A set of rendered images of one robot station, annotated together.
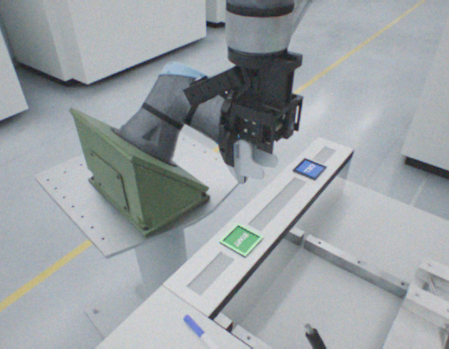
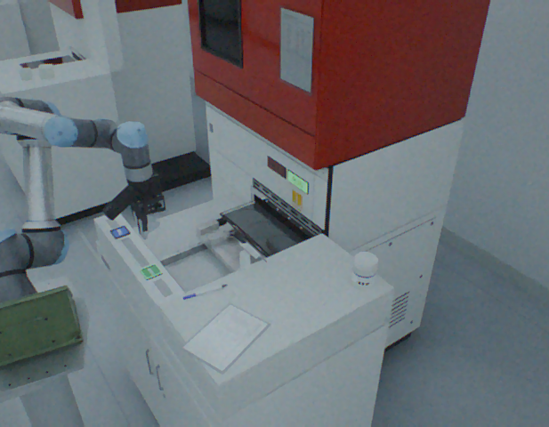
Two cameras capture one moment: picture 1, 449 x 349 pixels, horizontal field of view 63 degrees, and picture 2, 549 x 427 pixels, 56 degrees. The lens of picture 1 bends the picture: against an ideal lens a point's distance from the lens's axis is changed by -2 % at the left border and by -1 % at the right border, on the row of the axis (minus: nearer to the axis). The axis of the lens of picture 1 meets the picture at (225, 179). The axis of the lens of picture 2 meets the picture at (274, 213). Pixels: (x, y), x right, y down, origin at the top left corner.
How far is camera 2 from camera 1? 1.24 m
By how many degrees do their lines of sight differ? 57
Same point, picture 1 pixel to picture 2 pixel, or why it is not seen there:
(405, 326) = (220, 249)
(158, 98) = (5, 262)
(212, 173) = not seen: hidden behind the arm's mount
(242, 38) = (145, 175)
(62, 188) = not seen: outside the picture
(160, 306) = (171, 307)
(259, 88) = (147, 190)
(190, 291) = (168, 296)
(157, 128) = (22, 280)
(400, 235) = (170, 233)
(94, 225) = (45, 370)
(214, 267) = (159, 286)
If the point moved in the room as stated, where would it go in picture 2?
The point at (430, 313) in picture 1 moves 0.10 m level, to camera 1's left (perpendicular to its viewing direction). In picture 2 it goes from (221, 237) to (210, 253)
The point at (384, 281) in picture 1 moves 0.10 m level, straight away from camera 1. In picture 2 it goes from (193, 248) to (180, 236)
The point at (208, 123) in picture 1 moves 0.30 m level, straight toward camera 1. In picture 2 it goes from (45, 253) to (132, 269)
